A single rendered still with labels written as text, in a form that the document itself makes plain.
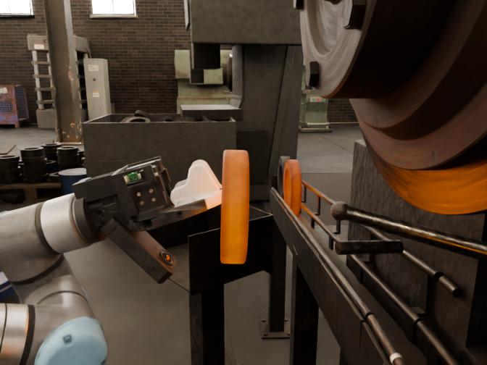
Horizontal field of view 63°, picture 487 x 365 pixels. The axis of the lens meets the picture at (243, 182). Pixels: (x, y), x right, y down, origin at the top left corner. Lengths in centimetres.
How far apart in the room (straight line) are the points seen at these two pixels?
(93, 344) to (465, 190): 40
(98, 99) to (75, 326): 956
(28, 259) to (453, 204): 50
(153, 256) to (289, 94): 283
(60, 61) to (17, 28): 432
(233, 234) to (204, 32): 252
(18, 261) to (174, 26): 1004
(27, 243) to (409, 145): 46
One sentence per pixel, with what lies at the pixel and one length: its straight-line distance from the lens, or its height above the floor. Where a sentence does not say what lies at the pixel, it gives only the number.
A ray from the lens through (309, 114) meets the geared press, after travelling 868.
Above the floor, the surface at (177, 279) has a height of 60.
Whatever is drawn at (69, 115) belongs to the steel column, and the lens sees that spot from 736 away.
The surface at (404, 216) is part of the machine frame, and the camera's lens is 65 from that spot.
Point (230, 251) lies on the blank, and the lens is 50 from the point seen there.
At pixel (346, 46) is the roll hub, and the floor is 101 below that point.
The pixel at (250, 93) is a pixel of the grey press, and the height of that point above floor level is 92.
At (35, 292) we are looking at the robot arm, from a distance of 61.
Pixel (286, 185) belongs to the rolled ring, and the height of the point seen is 65.
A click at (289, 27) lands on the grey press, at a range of 304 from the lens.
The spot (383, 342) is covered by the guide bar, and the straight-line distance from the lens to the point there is 49.
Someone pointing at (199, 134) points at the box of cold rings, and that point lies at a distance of 274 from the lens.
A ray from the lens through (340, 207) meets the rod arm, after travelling 28.
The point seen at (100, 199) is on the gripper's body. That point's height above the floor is 84.
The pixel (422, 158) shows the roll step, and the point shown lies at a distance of 33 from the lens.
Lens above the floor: 99
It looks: 14 degrees down
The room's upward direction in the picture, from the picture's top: straight up
